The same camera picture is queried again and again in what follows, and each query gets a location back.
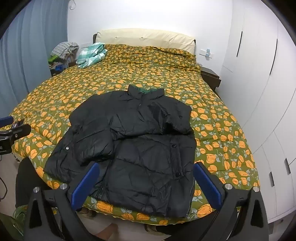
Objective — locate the white wall socket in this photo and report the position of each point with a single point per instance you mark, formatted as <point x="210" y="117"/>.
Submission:
<point x="206" y="53"/>

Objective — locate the blue curtain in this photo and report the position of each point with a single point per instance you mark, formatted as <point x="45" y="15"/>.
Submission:
<point x="30" y="58"/>

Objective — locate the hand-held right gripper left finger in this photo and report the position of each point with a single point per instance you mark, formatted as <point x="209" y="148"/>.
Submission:
<point x="85" y="183"/>

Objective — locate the pile of mixed clothes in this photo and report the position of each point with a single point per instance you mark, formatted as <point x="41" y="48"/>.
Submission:
<point x="59" y="64"/>

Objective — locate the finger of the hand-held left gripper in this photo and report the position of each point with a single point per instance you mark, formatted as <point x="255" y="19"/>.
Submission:
<point x="5" y="121"/>

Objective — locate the floral olive orange blanket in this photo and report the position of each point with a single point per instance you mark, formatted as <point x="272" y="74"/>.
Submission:
<point x="115" y="69"/>

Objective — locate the white wardrobe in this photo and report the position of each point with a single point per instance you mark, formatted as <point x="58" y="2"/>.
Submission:
<point x="259" y="69"/>

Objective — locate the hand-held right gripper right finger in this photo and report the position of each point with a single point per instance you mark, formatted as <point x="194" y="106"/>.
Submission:
<point x="208" y="185"/>

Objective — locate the wall hook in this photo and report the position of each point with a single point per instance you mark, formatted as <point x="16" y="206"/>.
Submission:
<point x="72" y="5"/>

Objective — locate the green patterned garment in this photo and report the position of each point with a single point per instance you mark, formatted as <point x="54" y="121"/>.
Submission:
<point x="18" y="217"/>

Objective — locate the grey checked cloth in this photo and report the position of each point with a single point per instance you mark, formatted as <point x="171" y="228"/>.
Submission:
<point x="63" y="48"/>

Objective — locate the brown shoe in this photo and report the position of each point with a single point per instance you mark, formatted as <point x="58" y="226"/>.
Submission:
<point x="87" y="212"/>

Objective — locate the dark brown nightstand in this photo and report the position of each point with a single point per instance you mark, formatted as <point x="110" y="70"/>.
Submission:
<point x="210" y="77"/>

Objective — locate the teal plaid cloth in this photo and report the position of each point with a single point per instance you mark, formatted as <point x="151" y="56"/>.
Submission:
<point x="90" y="55"/>

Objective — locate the white wall switch plate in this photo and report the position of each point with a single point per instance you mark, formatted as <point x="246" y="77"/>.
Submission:
<point x="86" y="45"/>

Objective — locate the black puffer jacket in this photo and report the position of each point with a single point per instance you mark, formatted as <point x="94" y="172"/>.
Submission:
<point x="138" y="150"/>

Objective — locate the cream padded headboard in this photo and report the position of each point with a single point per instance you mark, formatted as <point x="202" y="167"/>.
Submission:
<point x="143" y="37"/>

